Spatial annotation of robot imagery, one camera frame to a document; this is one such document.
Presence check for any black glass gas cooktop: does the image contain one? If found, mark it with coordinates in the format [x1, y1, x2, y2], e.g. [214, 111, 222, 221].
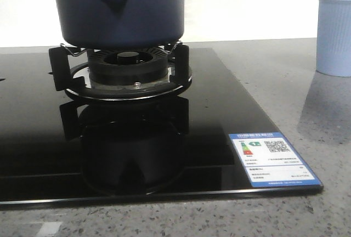
[1, 48, 323, 210]

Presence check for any dark blue cooking pot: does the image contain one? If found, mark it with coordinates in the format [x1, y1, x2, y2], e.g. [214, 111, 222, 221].
[56, 0, 184, 49]

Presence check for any black gas burner head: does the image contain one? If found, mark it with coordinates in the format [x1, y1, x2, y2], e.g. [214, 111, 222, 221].
[88, 48, 167, 85]

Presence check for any blue white energy label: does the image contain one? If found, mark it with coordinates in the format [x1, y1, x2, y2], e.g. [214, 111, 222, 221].
[229, 132, 321, 188]

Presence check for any black metal pot support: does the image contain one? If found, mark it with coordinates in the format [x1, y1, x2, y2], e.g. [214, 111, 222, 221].
[49, 43, 192, 101]

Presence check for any light blue ribbed cup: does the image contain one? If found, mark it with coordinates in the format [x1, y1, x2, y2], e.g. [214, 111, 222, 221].
[316, 0, 350, 77]

